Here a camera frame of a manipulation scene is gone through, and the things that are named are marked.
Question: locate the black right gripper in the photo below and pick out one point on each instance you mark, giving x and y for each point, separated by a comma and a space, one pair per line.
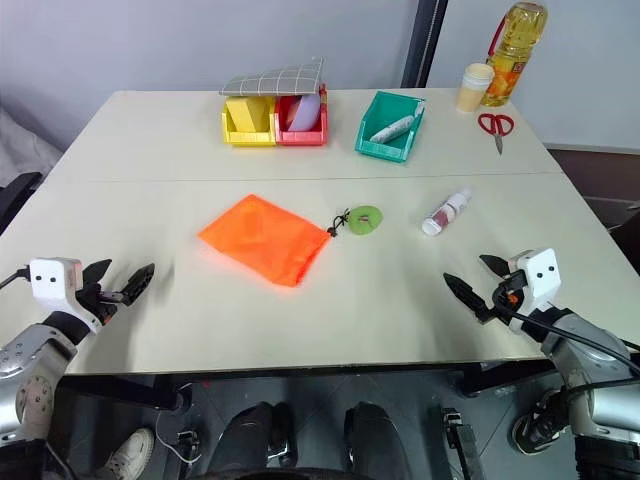
505, 302

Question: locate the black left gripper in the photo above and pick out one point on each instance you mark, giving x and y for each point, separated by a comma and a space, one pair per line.
100, 300

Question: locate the white bottle pink label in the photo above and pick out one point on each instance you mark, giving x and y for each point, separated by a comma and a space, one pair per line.
446, 212

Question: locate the green round tag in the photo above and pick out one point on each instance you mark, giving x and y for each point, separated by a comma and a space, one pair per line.
367, 220

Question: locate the black shoe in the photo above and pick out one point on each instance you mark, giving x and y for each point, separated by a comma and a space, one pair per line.
537, 430

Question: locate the black table leg strut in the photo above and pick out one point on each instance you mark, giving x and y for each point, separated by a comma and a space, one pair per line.
462, 440

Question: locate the grey crumpled plastic sheet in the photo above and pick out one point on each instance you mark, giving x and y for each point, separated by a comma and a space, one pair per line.
22, 145

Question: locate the teal plastic bin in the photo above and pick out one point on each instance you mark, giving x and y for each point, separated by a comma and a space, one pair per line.
382, 147

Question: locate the white shoe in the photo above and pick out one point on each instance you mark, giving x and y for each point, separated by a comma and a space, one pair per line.
130, 450

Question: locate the white tube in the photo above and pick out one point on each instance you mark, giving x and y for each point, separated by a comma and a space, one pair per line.
393, 130

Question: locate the cream paper cup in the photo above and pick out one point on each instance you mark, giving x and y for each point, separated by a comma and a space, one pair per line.
472, 92

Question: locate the yellow plastic bin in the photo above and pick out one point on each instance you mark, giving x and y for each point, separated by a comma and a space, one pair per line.
247, 135

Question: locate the dark rounded shape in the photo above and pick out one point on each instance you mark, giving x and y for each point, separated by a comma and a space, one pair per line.
250, 440
372, 440

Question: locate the yellow cooking oil bottle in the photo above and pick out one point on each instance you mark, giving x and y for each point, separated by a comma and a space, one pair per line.
510, 65

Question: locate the red plastic bin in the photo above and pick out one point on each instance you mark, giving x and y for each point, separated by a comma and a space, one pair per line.
300, 136

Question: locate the light purple block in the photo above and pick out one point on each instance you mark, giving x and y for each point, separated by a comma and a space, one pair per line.
306, 112

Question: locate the grey checked cloth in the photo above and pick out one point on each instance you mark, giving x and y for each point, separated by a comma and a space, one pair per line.
275, 80

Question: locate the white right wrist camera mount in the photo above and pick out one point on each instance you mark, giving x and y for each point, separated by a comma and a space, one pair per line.
540, 275

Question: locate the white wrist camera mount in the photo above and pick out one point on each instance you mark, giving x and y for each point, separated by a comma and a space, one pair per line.
50, 285
540, 275

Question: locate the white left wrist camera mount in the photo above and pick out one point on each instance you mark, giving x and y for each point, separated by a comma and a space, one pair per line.
50, 285

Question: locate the black table frame bracket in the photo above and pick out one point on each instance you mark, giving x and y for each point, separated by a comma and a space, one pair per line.
125, 392

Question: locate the black vertical post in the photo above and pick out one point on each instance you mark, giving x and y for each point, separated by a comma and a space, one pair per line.
422, 45

